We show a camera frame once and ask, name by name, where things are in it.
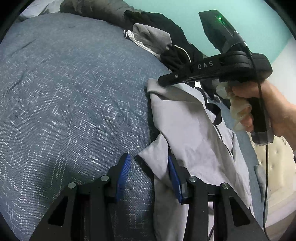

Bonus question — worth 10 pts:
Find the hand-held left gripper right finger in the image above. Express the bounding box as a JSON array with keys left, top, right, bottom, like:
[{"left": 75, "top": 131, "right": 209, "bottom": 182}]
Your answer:
[{"left": 168, "top": 155, "right": 270, "bottom": 241}]

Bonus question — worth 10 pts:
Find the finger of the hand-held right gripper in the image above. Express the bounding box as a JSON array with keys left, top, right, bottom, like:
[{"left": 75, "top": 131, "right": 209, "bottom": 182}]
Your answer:
[{"left": 158, "top": 56, "right": 222, "bottom": 88}]

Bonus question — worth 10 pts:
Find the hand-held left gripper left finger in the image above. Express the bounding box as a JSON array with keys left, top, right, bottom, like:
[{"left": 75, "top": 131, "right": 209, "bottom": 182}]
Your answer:
[{"left": 29, "top": 153, "right": 132, "bottom": 241}]

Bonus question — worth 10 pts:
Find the light grey jacket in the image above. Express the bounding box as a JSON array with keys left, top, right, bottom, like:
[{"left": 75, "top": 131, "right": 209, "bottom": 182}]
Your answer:
[{"left": 138, "top": 77, "right": 253, "bottom": 241}]

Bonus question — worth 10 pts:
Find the pile of dark clothes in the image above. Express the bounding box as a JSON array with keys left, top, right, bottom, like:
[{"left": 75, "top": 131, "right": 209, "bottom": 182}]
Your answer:
[{"left": 124, "top": 10, "right": 222, "bottom": 107}]

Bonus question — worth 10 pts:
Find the person's right hand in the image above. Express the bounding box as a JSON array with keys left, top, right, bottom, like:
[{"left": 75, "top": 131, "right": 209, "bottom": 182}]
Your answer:
[{"left": 231, "top": 80, "right": 289, "bottom": 138}]

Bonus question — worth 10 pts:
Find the grey sweatshirt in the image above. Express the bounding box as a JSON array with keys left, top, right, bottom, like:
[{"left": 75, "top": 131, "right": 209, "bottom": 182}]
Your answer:
[{"left": 132, "top": 23, "right": 173, "bottom": 56}]

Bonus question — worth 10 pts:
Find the white garment navy trim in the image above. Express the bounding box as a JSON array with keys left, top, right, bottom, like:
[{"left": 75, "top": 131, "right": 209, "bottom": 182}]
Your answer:
[{"left": 124, "top": 30, "right": 161, "bottom": 58}]

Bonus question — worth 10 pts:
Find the cream tufted headboard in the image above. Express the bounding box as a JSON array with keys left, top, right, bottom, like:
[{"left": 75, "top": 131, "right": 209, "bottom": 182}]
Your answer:
[{"left": 251, "top": 134, "right": 296, "bottom": 230}]

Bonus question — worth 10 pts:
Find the dark grey rolled duvet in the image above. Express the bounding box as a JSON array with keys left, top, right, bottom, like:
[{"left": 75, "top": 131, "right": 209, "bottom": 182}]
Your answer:
[{"left": 60, "top": 0, "right": 144, "bottom": 26}]

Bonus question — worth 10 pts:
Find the pale grey blanket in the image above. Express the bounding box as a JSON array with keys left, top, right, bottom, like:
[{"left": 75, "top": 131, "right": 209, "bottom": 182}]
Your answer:
[{"left": 20, "top": 0, "right": 63, "bottom": 22}]

